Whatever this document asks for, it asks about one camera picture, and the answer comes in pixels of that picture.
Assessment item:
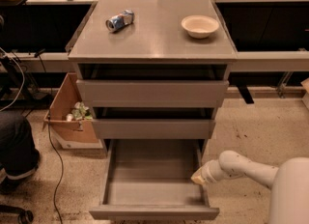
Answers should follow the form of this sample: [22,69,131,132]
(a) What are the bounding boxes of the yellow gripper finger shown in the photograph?
[191,168,207,185]

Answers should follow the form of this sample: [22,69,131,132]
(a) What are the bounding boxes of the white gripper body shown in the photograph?
[201,160,224,183]

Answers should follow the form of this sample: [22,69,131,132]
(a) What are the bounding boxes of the grey bottom drawer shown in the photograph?
[90,140,219,221]

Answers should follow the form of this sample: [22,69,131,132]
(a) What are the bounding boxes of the grey drawer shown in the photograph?
[76,80,229,108]
[90,140,219,221]
[92,119,215,139]

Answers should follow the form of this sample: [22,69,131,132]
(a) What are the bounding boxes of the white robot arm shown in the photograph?
[191,151,309,224]

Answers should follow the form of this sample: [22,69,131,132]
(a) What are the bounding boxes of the grey middle drawer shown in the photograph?
[92,119,215,139]

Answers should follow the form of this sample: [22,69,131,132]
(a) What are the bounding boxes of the grey drawer cabinet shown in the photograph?
[69,0,237,151]

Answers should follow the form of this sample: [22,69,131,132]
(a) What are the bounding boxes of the grey top drawer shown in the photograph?
[76,80,229,108]

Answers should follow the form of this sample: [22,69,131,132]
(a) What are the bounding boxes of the crumpled green white trash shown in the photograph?
[66,101,93,122]

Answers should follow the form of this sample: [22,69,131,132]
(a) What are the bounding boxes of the brown cardboard box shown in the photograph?
[44,72,102,149]

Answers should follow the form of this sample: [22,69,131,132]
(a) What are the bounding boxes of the white paper bowl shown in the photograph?
[182,15,219,39]

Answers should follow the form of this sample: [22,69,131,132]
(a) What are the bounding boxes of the crushed blue soda can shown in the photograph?
[105,10,135,33]

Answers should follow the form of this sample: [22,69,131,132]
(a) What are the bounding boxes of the black office chair base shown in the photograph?
[0,205,34,224]

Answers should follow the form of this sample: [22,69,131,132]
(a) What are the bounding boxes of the black floor cable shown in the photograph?
[35,49,65,224]

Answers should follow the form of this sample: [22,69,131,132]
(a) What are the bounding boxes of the white cable at left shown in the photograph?
[0,47,26,112]

